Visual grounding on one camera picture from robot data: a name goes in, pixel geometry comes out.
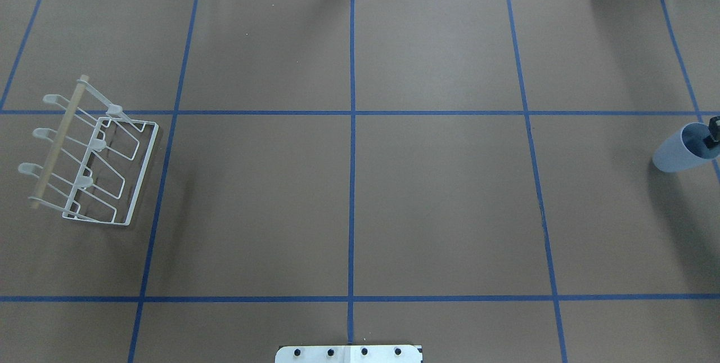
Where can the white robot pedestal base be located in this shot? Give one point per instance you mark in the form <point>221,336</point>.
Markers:
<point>351,353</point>

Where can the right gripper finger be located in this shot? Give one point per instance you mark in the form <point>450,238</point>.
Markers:
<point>714,132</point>

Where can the white wire cup rack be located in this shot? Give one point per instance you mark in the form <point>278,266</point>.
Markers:
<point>97,161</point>

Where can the light blue plastic cup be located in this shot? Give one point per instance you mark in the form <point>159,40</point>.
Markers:
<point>685,149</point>

